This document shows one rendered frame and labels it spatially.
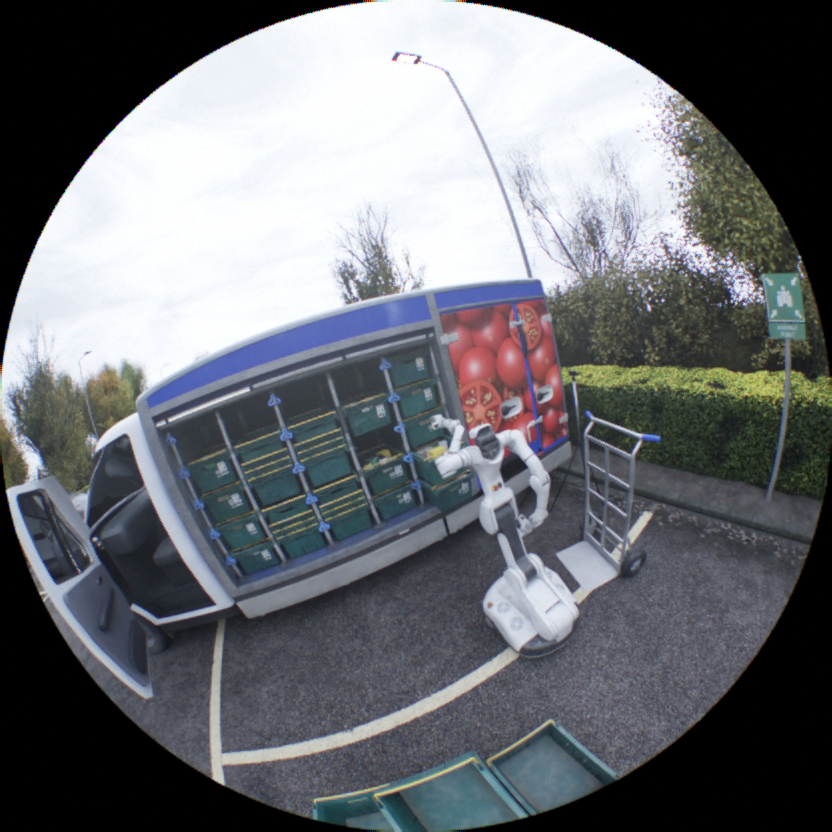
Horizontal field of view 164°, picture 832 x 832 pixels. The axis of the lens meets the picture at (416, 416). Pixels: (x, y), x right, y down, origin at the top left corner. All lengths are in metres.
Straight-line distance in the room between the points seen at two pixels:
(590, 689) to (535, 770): 0.61
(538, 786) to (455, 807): 0.58
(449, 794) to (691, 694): 1.46
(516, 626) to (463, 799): 1.16
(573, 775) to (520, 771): 0.29
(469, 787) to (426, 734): 0.71
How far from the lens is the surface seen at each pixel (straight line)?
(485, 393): 2.66
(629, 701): 2.18
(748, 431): 3.68
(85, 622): 2.54
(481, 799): 1.58
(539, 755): 2.03
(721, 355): 5.70
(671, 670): 2.33
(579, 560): 2.81
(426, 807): 1.59
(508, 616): 2.03
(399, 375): 2.42
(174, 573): 3.31
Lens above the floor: 2.03
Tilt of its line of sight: 13 degrees down
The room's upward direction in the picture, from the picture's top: 15 degrees counter-clockwise
